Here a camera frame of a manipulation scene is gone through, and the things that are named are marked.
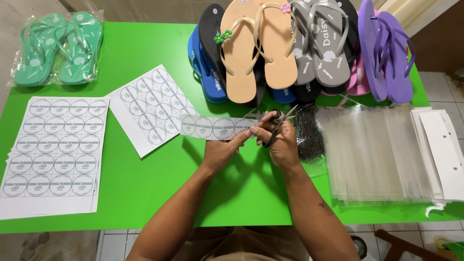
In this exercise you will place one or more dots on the person's right hand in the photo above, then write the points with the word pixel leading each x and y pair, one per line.
pixel 284 145

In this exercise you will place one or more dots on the person's left hand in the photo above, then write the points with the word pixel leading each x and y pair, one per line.
pixel 221 150

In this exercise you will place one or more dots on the person's right fingers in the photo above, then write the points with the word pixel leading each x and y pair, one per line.
pixel 264 132

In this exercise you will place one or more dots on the strip of round stickers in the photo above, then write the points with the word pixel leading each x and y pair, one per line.
pixel 217 127

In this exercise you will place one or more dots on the blue flip-flop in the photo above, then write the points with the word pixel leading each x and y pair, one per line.
pixel 214 85
pixel 284 95

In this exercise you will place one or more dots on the pile of black hanger hooks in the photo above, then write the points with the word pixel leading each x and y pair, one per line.
pixel 308 134

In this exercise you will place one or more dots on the beige flip-flop green flower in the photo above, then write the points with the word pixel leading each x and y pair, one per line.
pixel 241 69

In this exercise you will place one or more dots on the beige flip-flop pink flower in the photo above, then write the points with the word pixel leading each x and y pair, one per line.
pixel 279 54

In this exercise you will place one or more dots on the grey printed flip-flop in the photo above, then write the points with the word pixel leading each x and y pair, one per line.
pixel 331 54
pixel 300 61

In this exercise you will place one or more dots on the stack of clear plastic bags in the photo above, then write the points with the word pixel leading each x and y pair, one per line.
pixel 369 156

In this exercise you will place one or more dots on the cut round sticker sheet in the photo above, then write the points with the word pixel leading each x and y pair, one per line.
pixel 152 105

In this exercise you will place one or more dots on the person's brown clothing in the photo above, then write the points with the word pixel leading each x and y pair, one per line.
pixel 239 246

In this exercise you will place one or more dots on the purple flip-flop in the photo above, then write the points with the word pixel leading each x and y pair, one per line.
pixel 368 54
pixel 398 72

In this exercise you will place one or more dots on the black round roll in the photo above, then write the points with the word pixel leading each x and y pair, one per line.
pixel 359 247

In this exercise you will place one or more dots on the brown wooden stool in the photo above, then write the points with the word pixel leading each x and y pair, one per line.
pixel 402 246

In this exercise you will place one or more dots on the stack of white header cards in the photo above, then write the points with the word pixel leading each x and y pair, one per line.
pixel 446 156

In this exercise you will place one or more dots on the cream board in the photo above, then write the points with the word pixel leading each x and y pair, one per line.
pixel 417 12

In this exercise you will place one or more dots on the stack of round sticker sheets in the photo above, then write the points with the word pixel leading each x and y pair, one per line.
pixel 54 156

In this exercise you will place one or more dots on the clear plastic sandal bag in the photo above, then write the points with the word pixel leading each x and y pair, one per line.
pixel 58 78

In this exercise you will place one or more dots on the yellow and green bag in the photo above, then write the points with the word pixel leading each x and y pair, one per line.
pixel 453 249

